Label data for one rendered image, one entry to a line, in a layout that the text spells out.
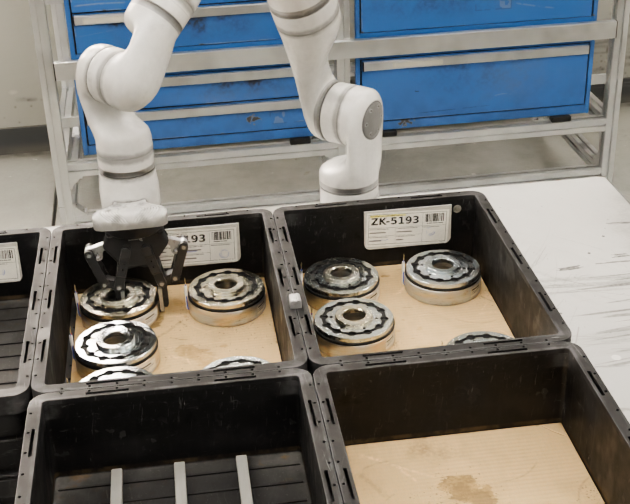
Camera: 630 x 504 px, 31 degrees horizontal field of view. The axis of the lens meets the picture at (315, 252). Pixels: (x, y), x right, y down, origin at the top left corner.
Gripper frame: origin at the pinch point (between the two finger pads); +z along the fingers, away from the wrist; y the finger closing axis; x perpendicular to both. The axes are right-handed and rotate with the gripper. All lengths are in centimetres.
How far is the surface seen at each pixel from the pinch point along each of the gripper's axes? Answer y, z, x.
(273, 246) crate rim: -17.7, -7.6, 2.6
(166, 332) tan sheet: -2.8, 2.3, 5.1
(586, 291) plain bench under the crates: -68, 16, -16
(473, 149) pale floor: -109, 86, -233
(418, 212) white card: -39.1, -5.5, -7.4
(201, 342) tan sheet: -7.3, 2.3, 8.4
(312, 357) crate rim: -19.2, -7.7, 29.3
